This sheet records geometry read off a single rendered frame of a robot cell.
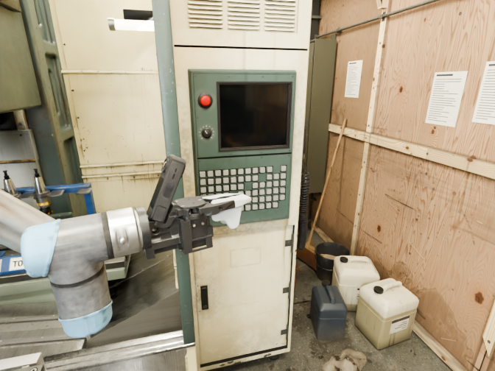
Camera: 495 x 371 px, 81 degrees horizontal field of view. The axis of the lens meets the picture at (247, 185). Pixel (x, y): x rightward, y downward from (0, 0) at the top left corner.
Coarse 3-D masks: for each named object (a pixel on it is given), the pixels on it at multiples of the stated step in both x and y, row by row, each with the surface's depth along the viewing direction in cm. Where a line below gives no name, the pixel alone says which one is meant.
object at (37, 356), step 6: (30, 354) 77; (36, 354) 77; (0, 360) 75; (6, 360) 75; (12, 360) 75; (18, 360) 75; (24, 360) 75; (30, 360) 75; (36, 360) 75; (42, 360) 77; (0, 366) 73; (6, 366) 73; (12, 366) 73; (18, 366) 73; (30, 366) 74
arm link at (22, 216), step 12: (0, 192) 48; (0, 204) 47; (12, 204) 48; (24, 204) 51; (0, 216) 47; (12, 216) 48; (24, 216) 49; (36, 216) 51; (48, 216) 53; (0, 228) 47; (12, 228) 48; (24, 228) 49; (0, 240) 48; (12, 240) 48
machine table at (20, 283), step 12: (12, 252) 140; (108, 264) 132; (120, 264) 133; (0, 276) 123; (12, 276) 123; (24, 276) 124; (108, 276) 132; (120, 276) 133; (0, 288) 121; (12, 288) 123; (24, 288) 124; (36, 288) 125; (48, 288) 126
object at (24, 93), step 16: (0, 0) 125; (16, 0) 139; (0, 16) 130; (16, 16) 144; (0, 32) 128; (16, 32) 143; (0, 48) 127; (16, 48) 141; (0, 64) 126; (16, 64) 140; (0, 80) 125; (16, 80) 139; (32, 80) 155; (0, 96) 124; (16, 96) 138; (32, 96) 154; (0, 112) 124
